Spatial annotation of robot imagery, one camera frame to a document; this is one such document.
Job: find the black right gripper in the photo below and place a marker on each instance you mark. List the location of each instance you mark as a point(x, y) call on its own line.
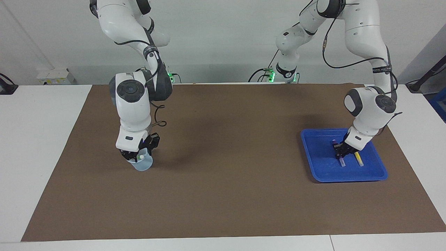
point(148, 143)

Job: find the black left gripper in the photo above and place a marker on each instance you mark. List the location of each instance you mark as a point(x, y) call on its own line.
point(348, 146)

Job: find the purple pen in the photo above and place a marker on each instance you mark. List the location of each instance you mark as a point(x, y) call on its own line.
point(342, 162)

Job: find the yellow pen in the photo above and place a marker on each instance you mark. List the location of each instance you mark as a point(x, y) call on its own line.
point(359, 162)

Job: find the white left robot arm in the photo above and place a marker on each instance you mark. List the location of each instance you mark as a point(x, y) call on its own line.
point(366, 35)

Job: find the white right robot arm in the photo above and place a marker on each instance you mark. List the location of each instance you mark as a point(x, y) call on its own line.
point(134, 104)

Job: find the blue plastic tray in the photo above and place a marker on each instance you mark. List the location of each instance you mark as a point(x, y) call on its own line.
point(324, 167)

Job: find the clear plastic cup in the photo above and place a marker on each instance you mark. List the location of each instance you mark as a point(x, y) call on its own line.
point(143, 166)

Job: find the brown table mat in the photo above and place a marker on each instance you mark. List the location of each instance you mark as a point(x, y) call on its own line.
point(223, 174)

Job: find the blue crate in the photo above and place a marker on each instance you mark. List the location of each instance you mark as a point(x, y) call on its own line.
point(439, 106)

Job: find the black stand pole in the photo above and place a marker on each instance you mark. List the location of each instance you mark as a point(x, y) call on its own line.
point(427, 75)

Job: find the white socket box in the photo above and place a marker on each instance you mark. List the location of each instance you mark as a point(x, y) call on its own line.
point(55, 76)

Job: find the black clamp base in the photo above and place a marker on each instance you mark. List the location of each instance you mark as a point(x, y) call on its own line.
point(7, 87)

